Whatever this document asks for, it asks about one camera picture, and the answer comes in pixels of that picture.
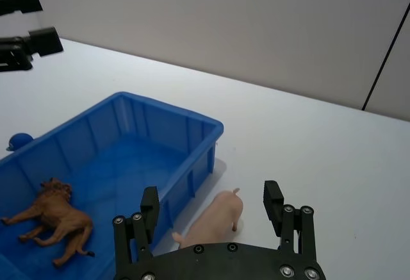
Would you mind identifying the brown lion toy figure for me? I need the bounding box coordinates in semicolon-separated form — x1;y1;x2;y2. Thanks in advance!
0;177;96;267

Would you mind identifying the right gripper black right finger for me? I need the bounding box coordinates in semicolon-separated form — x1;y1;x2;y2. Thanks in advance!
263;180;318;258

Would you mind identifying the small blue toy figure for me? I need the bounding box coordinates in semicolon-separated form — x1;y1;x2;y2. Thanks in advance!
4;132;35;152

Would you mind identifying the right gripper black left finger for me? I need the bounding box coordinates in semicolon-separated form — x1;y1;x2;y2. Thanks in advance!
111;186;160;280

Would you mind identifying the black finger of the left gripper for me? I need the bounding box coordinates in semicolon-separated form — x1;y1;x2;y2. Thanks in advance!
0;0;44;17
0;27;64;73

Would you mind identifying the pink pig toy figure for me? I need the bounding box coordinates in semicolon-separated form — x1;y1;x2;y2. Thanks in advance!
172;187;244;251

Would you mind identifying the blue plastic bin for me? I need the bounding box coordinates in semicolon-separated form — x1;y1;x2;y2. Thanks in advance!
0;91;224;280

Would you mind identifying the thin black pole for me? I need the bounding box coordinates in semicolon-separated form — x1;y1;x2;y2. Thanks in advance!
361;10;410;111

